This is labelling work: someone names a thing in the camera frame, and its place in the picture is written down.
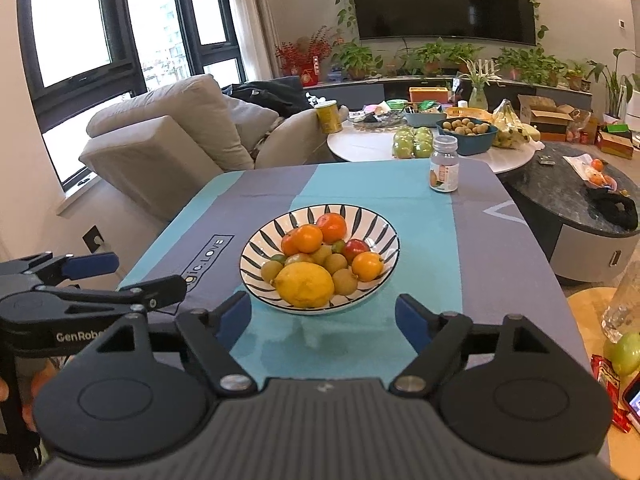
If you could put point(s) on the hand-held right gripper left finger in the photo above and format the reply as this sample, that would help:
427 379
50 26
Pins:
235 317

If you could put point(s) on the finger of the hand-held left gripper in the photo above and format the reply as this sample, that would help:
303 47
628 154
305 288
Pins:
160 292
95 265

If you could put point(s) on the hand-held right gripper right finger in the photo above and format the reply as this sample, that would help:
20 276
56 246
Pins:
412 320

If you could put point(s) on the orange tangerine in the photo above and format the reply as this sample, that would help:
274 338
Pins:
301 239
367 266
332 227

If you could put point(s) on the small green fruit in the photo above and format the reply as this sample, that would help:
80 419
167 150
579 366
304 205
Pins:
340 245
277 259

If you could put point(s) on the large yellow lemon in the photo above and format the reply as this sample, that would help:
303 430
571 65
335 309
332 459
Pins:
304 285

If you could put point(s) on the red apple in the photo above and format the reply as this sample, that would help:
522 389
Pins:
297 258
356 248

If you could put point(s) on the striped white bowl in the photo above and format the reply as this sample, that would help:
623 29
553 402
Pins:
380 240

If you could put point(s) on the yellow round fruit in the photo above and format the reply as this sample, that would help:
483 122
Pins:
321 253

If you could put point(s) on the person's left hand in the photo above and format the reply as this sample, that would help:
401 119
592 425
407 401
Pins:
40 372

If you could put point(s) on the blue grey printed tablecloth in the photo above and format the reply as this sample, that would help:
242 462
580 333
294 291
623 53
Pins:
400 185

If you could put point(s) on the beige sofa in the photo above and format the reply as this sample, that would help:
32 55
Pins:
165 135

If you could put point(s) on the clear bottle white cap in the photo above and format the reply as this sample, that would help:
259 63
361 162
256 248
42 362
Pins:
444 172

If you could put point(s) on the round wooden stool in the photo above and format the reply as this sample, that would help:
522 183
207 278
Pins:
585 320

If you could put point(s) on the pack of green apples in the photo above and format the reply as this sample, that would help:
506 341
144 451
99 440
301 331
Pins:
412 144

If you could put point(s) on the white round table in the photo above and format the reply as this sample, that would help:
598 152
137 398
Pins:
365 145

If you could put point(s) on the blue basin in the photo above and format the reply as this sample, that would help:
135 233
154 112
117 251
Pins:
470 145

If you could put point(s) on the dark marble round table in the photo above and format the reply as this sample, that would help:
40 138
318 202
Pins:
550 195

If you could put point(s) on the grey cushion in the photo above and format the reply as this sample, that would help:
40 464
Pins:
252 120

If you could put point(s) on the heap of brown kiwis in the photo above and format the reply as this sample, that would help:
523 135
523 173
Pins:
467 126

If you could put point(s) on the teal tray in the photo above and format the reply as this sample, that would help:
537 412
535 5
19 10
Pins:
422 119

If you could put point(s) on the red packet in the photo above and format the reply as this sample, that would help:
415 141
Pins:
607 380

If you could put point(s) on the glass tray of snacks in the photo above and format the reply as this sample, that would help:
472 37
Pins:
377 119

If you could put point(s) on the small black remote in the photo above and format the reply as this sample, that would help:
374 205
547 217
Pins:
547 160

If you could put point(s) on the clear plastic bag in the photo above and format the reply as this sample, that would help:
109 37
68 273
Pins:
622 305

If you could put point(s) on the green apple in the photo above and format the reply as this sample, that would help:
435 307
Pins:
622 355

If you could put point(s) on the yellow basin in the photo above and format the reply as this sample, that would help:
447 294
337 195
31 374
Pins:
467 111

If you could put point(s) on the bunch of bananas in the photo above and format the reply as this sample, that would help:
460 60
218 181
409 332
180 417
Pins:
510 127

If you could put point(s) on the yellow paper cup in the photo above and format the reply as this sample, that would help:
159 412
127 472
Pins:
328 117

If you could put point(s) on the orange box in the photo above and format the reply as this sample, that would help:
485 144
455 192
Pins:
428 96

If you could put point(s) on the black jacket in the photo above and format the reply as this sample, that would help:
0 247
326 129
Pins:
270 95

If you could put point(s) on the black cloth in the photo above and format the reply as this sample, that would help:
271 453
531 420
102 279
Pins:
612 210

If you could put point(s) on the glass vase with plant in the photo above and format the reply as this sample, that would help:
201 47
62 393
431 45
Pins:
477 97

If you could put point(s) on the grey television cabinet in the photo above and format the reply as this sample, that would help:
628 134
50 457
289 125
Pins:
365 92

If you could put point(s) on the bag of tangerines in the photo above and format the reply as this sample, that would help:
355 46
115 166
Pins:
595 172

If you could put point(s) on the smartphone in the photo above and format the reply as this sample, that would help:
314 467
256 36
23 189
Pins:
634 402

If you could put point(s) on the cardboard box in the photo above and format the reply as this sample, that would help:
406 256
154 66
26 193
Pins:
547 120

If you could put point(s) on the black framed window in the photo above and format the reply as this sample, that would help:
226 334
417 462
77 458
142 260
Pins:
65 25

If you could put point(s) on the green potted plant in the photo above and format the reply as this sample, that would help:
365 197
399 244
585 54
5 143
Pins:
520 62
465 55
575 75
427 55
357 57

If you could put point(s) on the red flower plant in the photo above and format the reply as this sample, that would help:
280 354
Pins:
295 57

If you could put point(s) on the red green box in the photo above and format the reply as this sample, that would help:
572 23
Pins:
616 142

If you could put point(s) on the white curtain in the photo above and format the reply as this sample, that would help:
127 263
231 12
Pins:
250 20

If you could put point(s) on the white floor appliance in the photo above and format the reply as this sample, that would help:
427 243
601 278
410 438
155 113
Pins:
634 105

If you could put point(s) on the tall leafy plant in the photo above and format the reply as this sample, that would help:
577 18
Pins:
612 80

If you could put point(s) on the black television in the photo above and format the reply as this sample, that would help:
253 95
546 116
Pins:
440 0

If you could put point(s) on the hanging green vine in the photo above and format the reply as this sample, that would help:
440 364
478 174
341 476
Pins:
537 15
346 5

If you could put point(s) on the dark wall socket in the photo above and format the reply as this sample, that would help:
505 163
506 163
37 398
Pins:
93 240

